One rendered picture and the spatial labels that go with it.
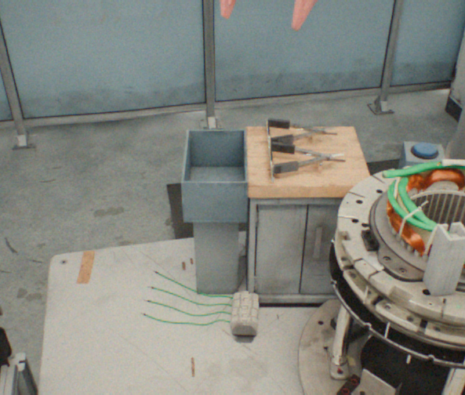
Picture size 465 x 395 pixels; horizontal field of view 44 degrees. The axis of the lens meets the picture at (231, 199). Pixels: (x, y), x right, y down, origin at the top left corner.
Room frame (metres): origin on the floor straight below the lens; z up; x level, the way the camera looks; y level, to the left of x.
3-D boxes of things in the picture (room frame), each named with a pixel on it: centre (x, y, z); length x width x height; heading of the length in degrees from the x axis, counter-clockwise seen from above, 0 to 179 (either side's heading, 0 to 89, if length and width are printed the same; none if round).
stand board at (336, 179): (0.84, -0.13, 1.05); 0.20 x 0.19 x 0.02; 90
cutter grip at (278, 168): (0.77, -0.09, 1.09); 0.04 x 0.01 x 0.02; 105
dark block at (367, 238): (0.57, -0.18, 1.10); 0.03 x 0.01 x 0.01; 5
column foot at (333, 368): (0.60, -0.18, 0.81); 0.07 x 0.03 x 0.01; 178
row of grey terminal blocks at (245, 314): (0.71, -0.02, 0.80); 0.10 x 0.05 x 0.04; 175
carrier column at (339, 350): (0.60, -0.18, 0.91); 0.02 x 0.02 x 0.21
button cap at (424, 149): (0.90, -0.35, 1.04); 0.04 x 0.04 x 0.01
